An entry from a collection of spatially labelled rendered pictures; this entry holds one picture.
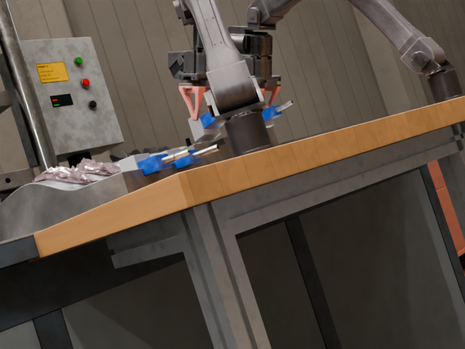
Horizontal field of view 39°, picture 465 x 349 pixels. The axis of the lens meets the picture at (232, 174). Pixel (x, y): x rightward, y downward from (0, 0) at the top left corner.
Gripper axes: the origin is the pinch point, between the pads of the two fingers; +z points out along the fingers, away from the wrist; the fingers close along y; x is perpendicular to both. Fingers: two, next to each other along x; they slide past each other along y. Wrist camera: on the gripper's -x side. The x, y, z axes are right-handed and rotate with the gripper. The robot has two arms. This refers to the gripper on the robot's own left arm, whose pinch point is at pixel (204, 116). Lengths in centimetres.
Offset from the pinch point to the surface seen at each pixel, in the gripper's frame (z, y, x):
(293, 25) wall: -71, -376, -309
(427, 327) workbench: 55, -60, 23
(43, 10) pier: -55, -115, -293
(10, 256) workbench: 20, 53, 18
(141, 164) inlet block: 7.7, 27.8, 15.5
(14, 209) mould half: 17.3, 41.6, -5.1
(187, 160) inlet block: 7.7, 16.6, 14.7
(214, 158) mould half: 8.7, 1.6, 5.3
